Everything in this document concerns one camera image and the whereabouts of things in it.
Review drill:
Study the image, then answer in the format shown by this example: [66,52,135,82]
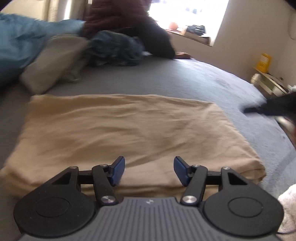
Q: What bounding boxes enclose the shoes on white box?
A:
[183,25,211,45]

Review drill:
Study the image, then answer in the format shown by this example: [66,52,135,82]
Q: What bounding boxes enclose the wooden side shelf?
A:
[254,67,288,99]

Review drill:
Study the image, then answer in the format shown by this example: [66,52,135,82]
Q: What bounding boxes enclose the grey bed blanket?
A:
[1,57,295,240]

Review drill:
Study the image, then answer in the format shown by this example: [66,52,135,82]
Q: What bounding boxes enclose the beige trousers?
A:
[1,94,266,197]

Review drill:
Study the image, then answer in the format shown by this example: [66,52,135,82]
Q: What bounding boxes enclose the yellow box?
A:
[256,53,272,73]

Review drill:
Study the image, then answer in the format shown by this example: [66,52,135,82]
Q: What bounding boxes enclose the grey sweatpants with drawstring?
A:
[20,35,89,94]

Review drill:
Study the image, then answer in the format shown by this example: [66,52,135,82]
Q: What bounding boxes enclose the blue denim jeans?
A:
[87,31,144,66]

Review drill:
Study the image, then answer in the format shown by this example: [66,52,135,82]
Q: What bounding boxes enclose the seated person in maroon jacket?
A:
[82,0,191,59]

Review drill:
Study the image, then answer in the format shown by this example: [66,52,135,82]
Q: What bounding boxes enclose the blue duvet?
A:
[1,13,84,87]

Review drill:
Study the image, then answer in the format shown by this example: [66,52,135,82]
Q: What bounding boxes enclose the white woven ball lamp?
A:
[250,73,261,86]

